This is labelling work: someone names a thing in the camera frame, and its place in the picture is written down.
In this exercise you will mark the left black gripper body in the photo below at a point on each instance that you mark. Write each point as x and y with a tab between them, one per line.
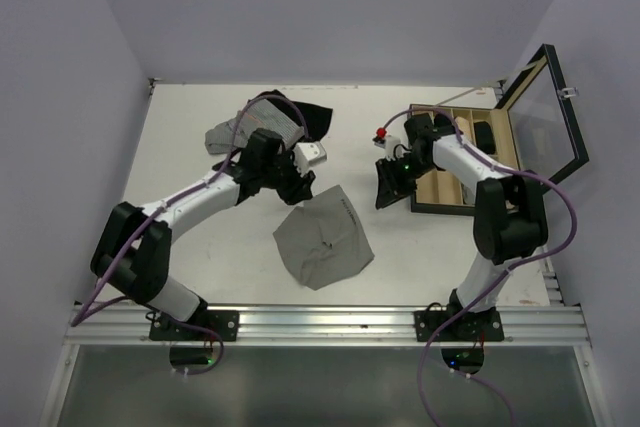
279	174

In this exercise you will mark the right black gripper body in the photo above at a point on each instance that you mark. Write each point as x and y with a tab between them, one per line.
401	168

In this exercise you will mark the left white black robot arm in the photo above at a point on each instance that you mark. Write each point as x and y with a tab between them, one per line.
133	253

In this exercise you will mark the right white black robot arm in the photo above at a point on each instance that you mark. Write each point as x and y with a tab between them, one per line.
509	220

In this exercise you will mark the striped grey underwear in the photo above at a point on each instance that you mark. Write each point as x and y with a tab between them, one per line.
234	133

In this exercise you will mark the beige rolled underwear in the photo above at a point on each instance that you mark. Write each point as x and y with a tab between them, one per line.
465	127

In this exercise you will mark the black rolled underwear right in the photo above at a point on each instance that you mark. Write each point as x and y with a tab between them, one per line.
484	137

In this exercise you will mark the wooden compartment box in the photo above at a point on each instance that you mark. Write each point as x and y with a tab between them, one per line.
439	192

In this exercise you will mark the glass box lid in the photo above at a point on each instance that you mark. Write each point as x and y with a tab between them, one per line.
541	120

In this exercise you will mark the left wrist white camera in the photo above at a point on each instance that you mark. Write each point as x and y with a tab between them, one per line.
308	155

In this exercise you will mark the wrist white camera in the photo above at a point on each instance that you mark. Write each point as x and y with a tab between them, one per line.
386	141
308	155

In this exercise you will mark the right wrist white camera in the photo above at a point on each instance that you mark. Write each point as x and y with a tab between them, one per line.
386	141

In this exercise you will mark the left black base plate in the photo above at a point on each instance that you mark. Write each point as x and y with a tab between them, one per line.
225	323

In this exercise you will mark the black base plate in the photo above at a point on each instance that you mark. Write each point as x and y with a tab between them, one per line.
471	327
225	323

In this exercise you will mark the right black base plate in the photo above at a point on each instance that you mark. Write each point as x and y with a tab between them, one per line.
471	327

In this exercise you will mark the aluminium mounting rail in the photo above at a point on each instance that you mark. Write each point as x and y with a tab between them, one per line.
335	326

